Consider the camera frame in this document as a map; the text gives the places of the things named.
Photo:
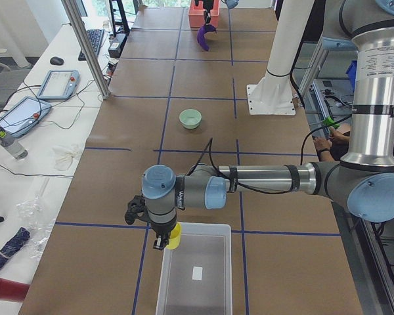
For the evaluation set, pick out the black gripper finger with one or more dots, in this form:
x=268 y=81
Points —
x=207 y=17
x=161 y=242

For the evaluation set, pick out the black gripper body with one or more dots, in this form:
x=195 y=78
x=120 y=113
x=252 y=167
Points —
x=161 y=228
x=208 y=5

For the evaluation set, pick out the yellow plastic cup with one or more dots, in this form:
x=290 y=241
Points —
x=175 y=237

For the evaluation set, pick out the purple cloth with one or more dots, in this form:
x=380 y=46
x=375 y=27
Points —
x=201 y=35

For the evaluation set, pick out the light green bowl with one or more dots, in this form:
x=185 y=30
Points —
x=190 y=118

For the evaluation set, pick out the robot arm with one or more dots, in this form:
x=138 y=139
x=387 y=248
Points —
x=232 y=130

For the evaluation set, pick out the black box device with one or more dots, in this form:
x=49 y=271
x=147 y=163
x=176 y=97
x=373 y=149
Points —
x=116 y=45

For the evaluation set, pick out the pink plastic bin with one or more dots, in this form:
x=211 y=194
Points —
x=196 y=13

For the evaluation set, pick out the clear plastic bin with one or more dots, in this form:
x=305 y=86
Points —
x=196 y=277

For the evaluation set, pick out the black keyboard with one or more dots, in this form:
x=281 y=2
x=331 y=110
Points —
x=95 y=37

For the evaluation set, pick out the crumpled white cloth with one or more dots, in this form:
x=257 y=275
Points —
x=64 y=156

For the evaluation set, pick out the folded dark blue umbrella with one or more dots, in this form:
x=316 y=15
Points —
x=13 y=246

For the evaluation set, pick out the blue storage bin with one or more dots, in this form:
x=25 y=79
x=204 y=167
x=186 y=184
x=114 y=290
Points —
x=351 y=73

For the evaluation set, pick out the black computer mouse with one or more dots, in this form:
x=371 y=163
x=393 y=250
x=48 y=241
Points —
x=57 y=61

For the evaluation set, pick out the far teach pendant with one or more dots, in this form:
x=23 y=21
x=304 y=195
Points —
x=58 y=85

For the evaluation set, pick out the teach pendant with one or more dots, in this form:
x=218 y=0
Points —
x=58 y=85
x=24 y=116

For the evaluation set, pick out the red cylinder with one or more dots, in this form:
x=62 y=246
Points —
x=13 y=291

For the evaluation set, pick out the near teach pendant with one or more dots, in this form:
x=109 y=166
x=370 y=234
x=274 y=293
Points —
x=24 y=116

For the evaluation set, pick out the seated person in black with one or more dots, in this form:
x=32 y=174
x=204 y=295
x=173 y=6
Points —
x=340 y=141

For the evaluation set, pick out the clear water bottle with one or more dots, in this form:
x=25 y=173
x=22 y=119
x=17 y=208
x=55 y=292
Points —
x=12 y=145

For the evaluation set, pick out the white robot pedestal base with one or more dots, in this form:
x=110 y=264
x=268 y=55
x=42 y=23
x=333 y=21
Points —
x=273 y=94

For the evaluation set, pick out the aluminium frame post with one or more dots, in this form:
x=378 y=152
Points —
x=74 y=17

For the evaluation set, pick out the green handled tool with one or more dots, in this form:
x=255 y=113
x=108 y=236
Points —
x=330 y=123

